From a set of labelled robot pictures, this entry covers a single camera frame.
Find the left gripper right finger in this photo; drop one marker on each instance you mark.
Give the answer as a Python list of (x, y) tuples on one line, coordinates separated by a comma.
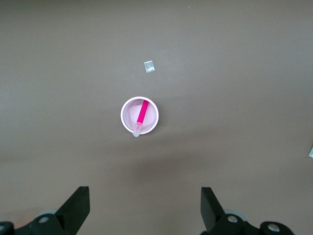
[(212, 210)]

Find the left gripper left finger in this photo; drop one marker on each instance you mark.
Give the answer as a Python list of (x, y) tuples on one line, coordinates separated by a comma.
[(73, 210)]

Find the pink marker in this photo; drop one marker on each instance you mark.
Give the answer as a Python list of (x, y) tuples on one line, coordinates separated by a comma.
[(142, 113)]

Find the translucent pink cup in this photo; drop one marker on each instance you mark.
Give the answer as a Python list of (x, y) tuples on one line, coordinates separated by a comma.
[(128, 115)]

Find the green marker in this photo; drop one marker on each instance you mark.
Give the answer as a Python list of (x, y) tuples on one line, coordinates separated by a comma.
[(311, 152)]

